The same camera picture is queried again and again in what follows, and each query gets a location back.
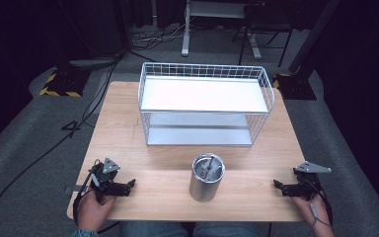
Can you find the white desk frame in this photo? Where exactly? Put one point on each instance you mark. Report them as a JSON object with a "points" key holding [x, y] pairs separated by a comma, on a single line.
{"points": [[190, 19]]}

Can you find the person's blue sleeve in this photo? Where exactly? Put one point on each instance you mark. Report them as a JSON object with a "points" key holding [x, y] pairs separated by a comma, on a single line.
{"points": [[85, 233]]}

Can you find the black chair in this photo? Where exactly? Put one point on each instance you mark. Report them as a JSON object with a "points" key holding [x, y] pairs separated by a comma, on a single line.
{"points": [[266, 19]]}

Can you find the person's left hand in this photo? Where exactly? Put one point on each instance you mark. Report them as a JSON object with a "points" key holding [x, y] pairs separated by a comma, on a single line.
{"points": [[93, 210]]}

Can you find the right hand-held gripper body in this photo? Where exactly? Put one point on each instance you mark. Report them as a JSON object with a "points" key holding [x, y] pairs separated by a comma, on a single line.
{"points": [[306, 184]]}

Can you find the person's legs in jeans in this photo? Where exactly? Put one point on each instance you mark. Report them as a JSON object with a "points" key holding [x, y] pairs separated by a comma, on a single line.
{"points": [[190, 229]]}

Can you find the silver metal cup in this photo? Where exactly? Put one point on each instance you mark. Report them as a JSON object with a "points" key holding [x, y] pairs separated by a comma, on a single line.
{"points": [[207, 179]]}

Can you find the person's right hand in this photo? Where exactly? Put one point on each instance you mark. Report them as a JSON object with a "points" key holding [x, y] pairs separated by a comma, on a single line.
{"points": [[312, 214]]}

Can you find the black stand base striped tape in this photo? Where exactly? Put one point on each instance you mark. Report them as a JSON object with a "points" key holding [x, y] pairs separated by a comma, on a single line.
{"points": [[294, 87], [65, 84]]}

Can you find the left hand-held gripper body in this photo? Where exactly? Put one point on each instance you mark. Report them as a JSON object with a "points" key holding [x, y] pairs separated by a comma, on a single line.
{"points": [[107, 182]]}

